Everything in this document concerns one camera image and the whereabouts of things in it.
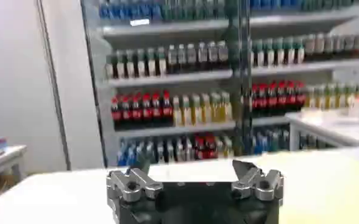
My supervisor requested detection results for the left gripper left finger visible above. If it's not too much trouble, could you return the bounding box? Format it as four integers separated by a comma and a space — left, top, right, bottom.
106, 156, 164, 203

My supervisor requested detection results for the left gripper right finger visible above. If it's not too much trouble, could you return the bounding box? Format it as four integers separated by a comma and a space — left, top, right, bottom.
231, 159, 284, 201

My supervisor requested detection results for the white desk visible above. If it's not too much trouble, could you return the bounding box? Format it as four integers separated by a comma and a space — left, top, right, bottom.
285, 109, 359, 152

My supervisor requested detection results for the shelf rack with bottles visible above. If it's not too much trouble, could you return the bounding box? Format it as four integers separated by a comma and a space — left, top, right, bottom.
80, 0, 359, 167

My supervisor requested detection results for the small white side table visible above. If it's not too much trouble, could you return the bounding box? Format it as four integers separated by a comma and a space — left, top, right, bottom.
0, 145, 27, 183

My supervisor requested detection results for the grey wall trim strip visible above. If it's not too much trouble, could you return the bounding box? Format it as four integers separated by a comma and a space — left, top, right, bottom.
35, 0, 72, 171

